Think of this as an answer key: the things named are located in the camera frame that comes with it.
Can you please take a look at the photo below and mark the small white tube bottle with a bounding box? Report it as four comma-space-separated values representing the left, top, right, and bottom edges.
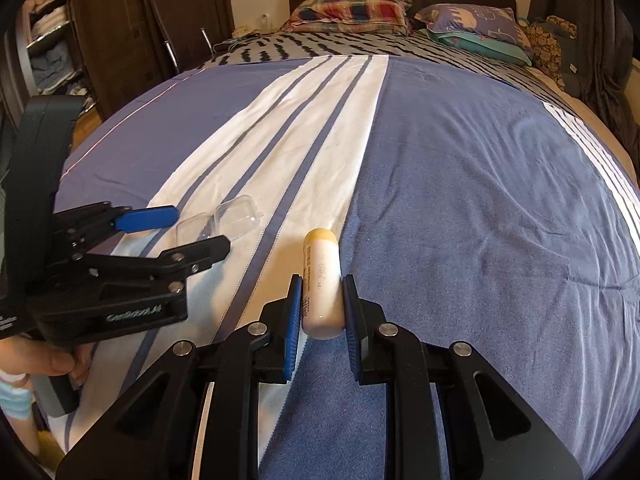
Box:
302, 228, 345, 340

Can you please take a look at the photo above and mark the person left hand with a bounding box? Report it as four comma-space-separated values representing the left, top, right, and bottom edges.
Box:
0, 336, 94, 387

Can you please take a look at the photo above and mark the dark wooden wardrobe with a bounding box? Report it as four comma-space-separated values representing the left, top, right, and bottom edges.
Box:
1, 0, 233, 120

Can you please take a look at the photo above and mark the blue white striped bedspread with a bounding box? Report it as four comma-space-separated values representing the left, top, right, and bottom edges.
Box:
51, 55, 639, 476

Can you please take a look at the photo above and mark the black zebra pattern sheet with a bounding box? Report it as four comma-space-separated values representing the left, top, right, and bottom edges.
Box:
212, 32, 572, 112

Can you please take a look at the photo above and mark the plaid multicolour pillow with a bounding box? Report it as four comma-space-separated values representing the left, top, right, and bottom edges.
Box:
281, 0, 411, 36

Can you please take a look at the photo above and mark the teal pillow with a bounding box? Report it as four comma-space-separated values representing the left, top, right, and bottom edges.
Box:
425, 30, 532, 66

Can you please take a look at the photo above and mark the brown floral cushion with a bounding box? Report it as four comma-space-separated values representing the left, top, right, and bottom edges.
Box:
525, 15, 579, 96

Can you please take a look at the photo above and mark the purple elephant pillow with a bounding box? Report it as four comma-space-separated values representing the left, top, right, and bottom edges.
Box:
414, 3, 533, 55

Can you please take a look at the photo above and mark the brown curtain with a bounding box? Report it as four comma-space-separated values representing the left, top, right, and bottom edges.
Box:
529, 0, 639, 166

